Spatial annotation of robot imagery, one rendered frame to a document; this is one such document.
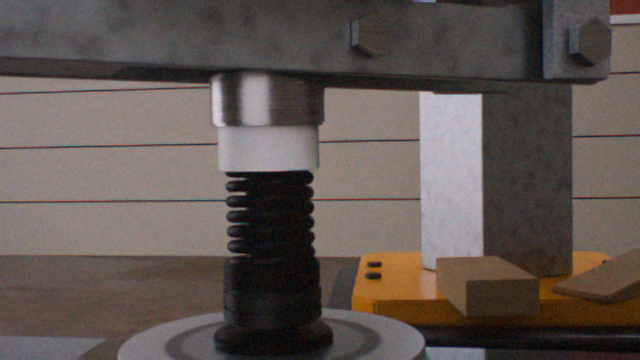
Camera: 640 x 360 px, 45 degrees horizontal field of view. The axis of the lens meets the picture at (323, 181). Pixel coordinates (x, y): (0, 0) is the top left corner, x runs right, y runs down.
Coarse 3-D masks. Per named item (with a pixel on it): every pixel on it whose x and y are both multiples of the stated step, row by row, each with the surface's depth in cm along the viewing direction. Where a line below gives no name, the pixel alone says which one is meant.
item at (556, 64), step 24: (432, 0) 67; (456, 0) 67; (480, 0) 68; (552, 0) 52; (576, 0) 53; (600, 0) 54; (552, 24) 53; (552, 48) 53; (552, 72) 53; (576, 72) 53; (600, 72) 54
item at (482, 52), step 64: (0, 0) 42; (64, 0) 43; (128, 0) 44; (192, 0) 46; (256, 0) 47; (320, 0) 49; (384, 0) 50; (0, 64) 47; (64, 64) 46; (128, 64) 45; (192, 64) 46; (256, 64) 47; (320, 64) 49; (384, 64) 51; (448, 64) 52; (512, 64) 54
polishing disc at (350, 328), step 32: (192, 320) 62; (224, 320) 61; (320, 320) 61; (352, 320) 60; (384, 320) 60; (128, 352) 53; (160, 352) 52; (192, 352) 52; (320, 352) 52; (352, 352) 51; (384, 352) 51; (416, 352) 51
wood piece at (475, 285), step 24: (456, 264) 116; (480, 264) 116; (504, 264) 115; (456, 288) 109; (480, 288) 104; (504, 288) 104; (528, 288) 104; (480, 312) 104; (504, 312) 104; (528, 312) 104
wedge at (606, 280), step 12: (636, 252) 127; (600, 264) 124; (612, 264) 123; (624, 264) 122; (636, 264) 121; (576, 276) 121; (588, 276) 120; (600, 276) 119; (612, 276) 118; (624, 276) 117; (636, 276) 116; (552, 288) 119; (564, 288) 117; (576, 288) 116; (588, 288) 115; (600, 288) 114; (612, 288) 113; (624, 288) 113; (636, 288) 114; (600, 300) 111; (612, 300) 111
